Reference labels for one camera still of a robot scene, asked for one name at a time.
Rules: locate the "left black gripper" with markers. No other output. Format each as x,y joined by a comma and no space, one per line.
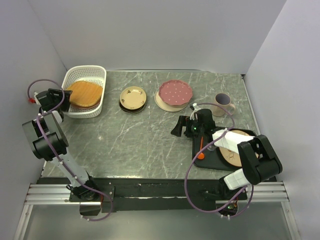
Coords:
66,102

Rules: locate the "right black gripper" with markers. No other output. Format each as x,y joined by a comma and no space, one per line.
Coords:
184,121

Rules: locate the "orange woven square plate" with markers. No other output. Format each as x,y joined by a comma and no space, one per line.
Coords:
85,93

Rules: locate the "pink polka dot plate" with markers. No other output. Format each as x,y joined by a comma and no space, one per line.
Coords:
175,92

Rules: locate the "cream and pink oval plate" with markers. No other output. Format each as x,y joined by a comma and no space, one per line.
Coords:
86,107

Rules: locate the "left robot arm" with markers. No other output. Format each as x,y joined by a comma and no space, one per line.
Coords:
48,142

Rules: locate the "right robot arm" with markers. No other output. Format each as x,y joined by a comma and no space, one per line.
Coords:
252,158

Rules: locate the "white perforated plastic bin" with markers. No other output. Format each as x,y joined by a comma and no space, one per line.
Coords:
90,73

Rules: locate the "cream plate with blue leaves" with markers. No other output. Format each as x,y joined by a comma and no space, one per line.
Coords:
165,106

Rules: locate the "orange plastic spoon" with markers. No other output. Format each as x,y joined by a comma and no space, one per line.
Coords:
200,154

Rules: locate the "black plastic tray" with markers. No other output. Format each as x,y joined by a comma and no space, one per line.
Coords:
213,159

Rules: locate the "clear plastic cup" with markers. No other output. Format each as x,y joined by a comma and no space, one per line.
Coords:
212,148

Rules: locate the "pink mug purple inside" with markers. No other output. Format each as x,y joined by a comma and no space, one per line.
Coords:
223,100

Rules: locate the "yellow round plate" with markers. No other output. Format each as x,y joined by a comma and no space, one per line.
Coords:
133,98

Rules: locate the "tan oval plate on tray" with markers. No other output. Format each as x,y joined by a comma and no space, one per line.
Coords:
230,156

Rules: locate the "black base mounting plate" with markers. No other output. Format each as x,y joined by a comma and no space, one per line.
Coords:
138,194

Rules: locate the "aluminium rail frame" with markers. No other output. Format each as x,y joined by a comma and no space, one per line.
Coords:
58,194

